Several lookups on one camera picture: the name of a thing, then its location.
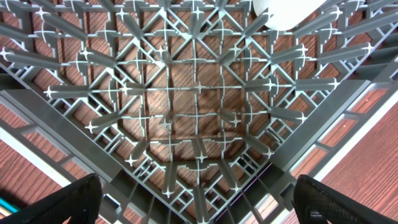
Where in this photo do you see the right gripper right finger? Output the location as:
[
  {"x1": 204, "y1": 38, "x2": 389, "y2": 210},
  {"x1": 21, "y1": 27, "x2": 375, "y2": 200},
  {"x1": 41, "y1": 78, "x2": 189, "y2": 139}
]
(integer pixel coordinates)
[{"x1": 292, "y1": 174, "x2": 397, "y2": 224}]

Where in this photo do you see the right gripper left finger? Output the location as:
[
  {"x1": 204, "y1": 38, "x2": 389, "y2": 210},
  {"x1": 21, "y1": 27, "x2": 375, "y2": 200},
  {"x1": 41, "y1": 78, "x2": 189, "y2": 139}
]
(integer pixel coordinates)
[{"x1": 1, "y1": 173, "x2": 103, "y2": 224}]

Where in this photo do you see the grey dishwasher rack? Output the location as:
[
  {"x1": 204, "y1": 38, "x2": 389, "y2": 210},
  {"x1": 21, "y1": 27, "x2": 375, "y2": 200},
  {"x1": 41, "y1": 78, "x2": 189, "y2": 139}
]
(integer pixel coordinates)
[{"x1": 1, "y1": 0, "x2": 397, "y2": 223}]

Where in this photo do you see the teal serving tray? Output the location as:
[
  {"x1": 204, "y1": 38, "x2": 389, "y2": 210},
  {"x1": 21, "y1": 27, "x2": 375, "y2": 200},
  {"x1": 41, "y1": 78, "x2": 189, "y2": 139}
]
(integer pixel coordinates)
[{"x1": 0, "y1": 198, "x2": 19, "y2": 218}]

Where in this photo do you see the white item in rack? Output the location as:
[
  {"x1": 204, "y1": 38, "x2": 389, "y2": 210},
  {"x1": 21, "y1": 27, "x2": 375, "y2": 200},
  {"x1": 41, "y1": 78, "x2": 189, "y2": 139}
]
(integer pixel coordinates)
[{"x1": 252, "y1": 0, "x2": 326, "y2": 31}]

